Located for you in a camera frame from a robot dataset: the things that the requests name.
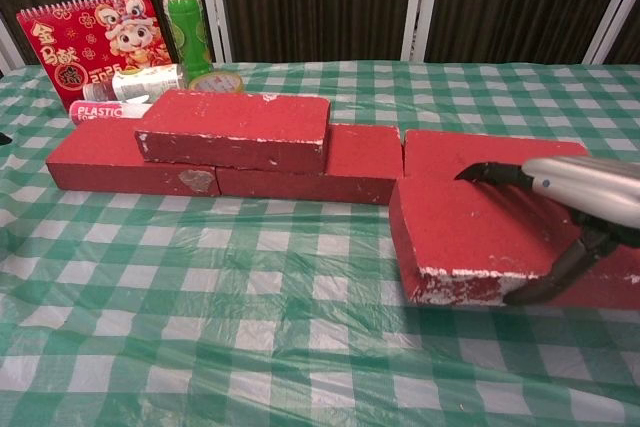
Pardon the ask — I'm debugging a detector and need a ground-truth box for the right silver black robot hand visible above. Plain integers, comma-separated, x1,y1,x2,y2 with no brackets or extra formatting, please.
453,155,640,306

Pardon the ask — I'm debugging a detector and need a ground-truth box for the red brick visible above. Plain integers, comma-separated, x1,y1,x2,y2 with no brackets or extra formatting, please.
402,129,591,183
134,89,332,174
44,116,222,197
388,176,640,309
214,124,405,206

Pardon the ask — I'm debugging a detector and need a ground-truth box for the white plastic wrap roll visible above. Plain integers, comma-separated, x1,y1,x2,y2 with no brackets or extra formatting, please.
68,99,154,128

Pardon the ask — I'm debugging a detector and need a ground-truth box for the red spiral desk calendar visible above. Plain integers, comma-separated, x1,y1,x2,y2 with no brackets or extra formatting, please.
15,0,174,112

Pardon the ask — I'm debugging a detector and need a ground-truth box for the white labelled plastic bottle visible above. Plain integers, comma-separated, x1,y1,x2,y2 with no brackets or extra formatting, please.
82,64,189,103

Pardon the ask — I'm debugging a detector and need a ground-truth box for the green drink bottle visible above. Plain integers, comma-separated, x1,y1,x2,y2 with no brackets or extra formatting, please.
162,0,214,83

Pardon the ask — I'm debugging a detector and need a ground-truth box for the yellowish packing tape roll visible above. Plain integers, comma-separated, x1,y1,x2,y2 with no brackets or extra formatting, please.
188,72,246,94

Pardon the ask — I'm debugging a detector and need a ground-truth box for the green white checked tablecloth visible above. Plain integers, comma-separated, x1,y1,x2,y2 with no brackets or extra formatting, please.
0,60,640,427

